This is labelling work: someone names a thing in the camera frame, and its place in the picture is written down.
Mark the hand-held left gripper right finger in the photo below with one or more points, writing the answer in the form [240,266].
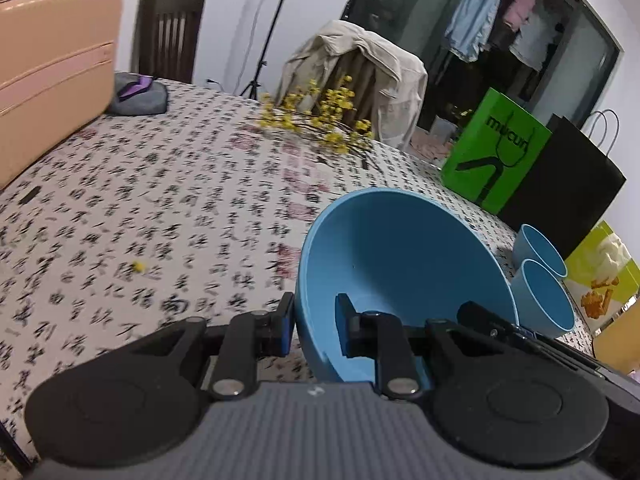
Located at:
[341,325]

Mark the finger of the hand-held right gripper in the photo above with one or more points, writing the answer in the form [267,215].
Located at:
[480,316]

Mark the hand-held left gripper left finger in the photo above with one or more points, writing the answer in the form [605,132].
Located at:
[285,325]

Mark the blue bowl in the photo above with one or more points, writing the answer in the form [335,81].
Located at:
[545,300]
[542,255]
[400,260]

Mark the yellow-green snack bag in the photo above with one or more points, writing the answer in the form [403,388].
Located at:
[600,270]

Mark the black paper bag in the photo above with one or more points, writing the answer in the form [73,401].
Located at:
[560,195]

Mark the fallen yellow blossom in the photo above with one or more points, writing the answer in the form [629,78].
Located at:
[138,266]

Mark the green paper bag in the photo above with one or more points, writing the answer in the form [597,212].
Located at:
[470,140]

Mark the calligraphy printed tablecloth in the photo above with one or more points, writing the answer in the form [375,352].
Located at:
[150,210]

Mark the yellow blossom branch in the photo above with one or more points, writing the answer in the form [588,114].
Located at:
[335,100]

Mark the wooden chair under jacket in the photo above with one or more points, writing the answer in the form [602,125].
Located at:
[360,80]

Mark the chair with beige jacket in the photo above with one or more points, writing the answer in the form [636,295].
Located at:
[390,70]

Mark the grey purple cloth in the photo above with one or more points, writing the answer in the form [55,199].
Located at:
[145,100]

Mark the white hanging garment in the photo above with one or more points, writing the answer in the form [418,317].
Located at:
[535,45]

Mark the light blue hanging shirt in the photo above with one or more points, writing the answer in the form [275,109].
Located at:
[475,15]

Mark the studio light on stand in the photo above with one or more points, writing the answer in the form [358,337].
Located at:
[276,17]

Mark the pink hanging garment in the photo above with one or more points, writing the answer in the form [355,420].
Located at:
[520,10]

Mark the dark wooden chair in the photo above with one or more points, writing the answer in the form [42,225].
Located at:
[170,35]

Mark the dark sliding glass door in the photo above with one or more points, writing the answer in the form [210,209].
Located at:
[390,10]

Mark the pink hard-shell suitcase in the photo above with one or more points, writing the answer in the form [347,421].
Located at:
[50,85]

